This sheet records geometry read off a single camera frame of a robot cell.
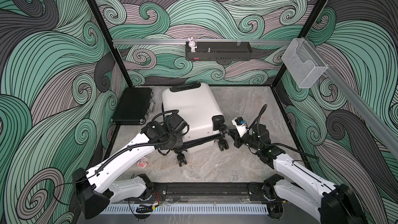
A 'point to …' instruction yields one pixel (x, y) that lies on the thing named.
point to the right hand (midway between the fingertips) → (227, 131)
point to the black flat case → (133, 106)
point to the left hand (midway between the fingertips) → (178, 140)
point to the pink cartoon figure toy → (142, 163)
